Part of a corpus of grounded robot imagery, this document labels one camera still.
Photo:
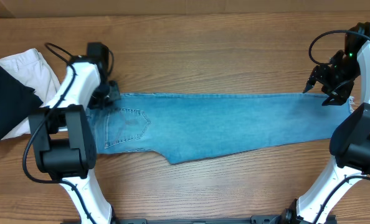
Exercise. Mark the light blue denim jeans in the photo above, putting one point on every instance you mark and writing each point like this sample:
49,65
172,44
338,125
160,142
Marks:
185,127

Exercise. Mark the folded black garment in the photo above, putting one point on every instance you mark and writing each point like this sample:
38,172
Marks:
17,101

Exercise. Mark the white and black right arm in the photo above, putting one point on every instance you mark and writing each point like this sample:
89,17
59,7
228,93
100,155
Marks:
350,142

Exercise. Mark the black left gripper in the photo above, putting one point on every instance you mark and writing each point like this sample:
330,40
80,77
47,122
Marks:
114,94

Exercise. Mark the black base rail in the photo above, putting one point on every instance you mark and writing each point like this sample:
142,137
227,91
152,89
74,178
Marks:
200,220

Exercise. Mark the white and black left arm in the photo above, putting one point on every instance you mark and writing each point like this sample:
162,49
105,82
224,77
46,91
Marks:
62,148

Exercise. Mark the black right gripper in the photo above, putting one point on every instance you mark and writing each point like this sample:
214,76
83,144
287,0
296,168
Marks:
318,75

